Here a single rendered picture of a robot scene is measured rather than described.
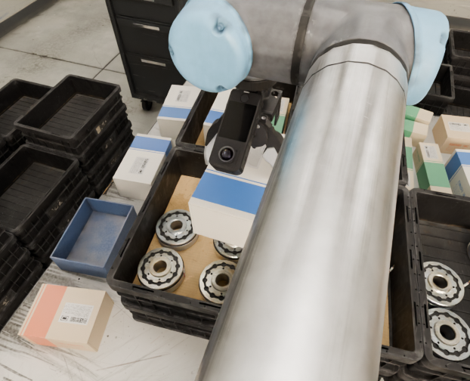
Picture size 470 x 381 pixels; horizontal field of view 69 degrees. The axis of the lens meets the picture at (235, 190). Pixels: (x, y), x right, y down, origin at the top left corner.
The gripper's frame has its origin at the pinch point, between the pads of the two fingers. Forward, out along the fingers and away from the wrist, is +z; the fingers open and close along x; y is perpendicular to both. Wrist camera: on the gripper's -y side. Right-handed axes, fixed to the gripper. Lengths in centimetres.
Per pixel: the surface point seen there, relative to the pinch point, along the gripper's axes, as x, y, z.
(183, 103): 40, 53, 32
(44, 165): 108, 37, 73
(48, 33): 249, 198, 109
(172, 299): 7.9, -18.2, 18.6
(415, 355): -35.8, -13.5, 18.6
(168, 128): 41, 43, 36
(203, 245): 9.6, -0.4, 28.5
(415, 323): -36.3, -7.2, 20.0
